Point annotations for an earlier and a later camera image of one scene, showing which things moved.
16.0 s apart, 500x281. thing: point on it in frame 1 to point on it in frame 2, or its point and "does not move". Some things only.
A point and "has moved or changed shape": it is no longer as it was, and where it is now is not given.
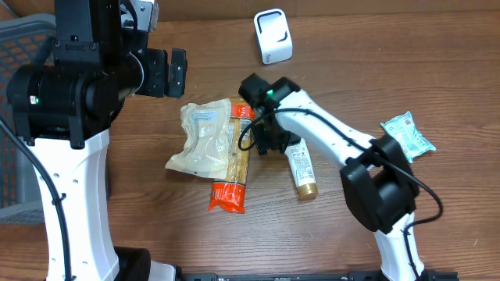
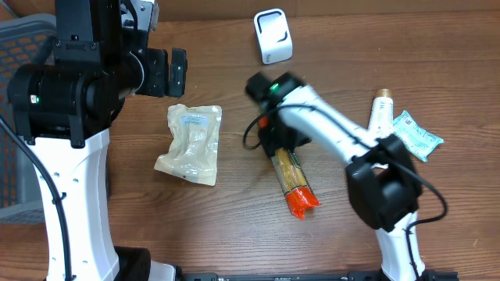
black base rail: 351,276 does not move
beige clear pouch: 207,126 has moved or changed shape
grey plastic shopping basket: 23,197 does not move
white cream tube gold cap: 301,167 to 381,122
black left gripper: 176,72 does not move
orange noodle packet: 230,193 to 298,191
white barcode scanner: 273,36 does not move
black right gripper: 268,144 does not move
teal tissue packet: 404,129 has moved or changed shape
